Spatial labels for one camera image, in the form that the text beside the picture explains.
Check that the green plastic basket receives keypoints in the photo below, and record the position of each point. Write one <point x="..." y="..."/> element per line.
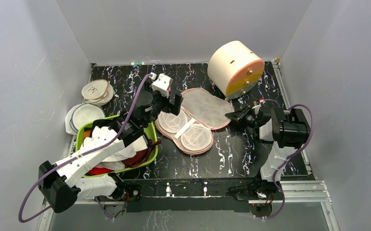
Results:
<point x="150" y="136"/>

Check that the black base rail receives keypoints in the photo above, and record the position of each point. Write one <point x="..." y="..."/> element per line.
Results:
<point x="198" y="194"/>

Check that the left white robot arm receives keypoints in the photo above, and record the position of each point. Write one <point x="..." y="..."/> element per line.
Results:
<point x="62" y="183"/>

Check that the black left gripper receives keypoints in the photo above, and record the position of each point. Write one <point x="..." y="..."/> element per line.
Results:
<point x="173" y="109"/>

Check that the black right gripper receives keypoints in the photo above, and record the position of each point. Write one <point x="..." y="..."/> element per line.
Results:
<point x="244" y="115"/>

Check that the floral mesh laundry bag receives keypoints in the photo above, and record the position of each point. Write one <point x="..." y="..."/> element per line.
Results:
<point x="200" y="115"/>

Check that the dark red bra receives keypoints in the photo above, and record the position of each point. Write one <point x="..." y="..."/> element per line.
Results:
<point x="140" y="158"/>

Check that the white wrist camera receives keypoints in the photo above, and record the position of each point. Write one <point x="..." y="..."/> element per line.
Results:
<point x="163" y="85"/>
<point x="259" y="107"/>

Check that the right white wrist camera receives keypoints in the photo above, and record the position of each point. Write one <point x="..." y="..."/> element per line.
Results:
<point x="259" y="107"/>

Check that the cream cylindrical drum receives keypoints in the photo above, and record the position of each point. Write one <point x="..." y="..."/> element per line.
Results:
<point x="235" y="69"/>

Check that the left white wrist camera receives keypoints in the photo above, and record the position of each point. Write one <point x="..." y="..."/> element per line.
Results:
<point x="163" y="85"/>

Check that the white round mesh bag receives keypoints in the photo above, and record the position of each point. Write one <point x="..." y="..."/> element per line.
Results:
<point x="81" y="114"/>

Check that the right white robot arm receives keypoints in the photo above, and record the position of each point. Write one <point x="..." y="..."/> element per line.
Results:
<point x="285" y="131"/>

